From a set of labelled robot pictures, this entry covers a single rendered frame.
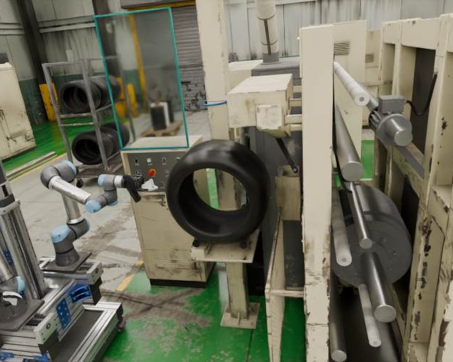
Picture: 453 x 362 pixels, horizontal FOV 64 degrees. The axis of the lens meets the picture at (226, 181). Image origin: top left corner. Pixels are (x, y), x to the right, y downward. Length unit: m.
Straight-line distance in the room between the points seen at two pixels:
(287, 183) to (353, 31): 3.37
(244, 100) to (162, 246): 1.88
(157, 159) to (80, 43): 10.39
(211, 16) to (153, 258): 2.00
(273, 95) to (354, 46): 3.82
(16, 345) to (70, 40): 11.50
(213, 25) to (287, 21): 8.90
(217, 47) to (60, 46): 11.48
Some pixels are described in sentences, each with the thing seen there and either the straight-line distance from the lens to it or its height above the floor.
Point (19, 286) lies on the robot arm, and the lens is 2.11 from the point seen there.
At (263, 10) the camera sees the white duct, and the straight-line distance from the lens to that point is 2.44.
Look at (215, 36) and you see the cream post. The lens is 2.14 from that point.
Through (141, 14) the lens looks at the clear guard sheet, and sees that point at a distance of 2.67.
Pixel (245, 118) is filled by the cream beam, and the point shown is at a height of 1.68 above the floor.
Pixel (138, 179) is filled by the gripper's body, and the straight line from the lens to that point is 2.13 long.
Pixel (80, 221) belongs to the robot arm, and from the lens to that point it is 2.61.
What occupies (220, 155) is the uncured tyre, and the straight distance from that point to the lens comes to 1.85.
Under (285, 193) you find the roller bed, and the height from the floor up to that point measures 1.09.
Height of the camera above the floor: 1.99
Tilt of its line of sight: 21 degrees down
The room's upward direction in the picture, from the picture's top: 6 degrees counter-clockwise
